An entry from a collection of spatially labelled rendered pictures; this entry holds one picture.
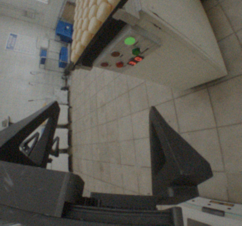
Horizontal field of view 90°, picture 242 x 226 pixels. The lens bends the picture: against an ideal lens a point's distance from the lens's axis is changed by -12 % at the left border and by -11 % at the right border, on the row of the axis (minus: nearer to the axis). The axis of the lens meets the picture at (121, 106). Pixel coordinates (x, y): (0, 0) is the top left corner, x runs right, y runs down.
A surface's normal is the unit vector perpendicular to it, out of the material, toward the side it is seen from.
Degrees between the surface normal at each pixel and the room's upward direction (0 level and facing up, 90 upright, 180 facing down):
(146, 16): 90
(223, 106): 0
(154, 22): 90
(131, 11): 90
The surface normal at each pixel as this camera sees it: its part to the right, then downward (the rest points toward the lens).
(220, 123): -0.81, -0.08
